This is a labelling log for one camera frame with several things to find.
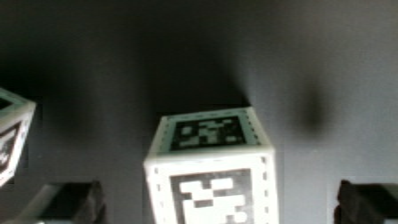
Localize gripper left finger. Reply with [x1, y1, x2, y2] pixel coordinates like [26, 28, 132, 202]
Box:
[19, 181, 109, 224]

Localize white chair leg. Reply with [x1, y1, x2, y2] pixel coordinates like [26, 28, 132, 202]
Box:
[145, 107, 281, 224]
[0, 88, 36, 187]

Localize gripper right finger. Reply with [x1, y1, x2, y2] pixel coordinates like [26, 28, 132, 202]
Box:
[335, 180, 398, 224]

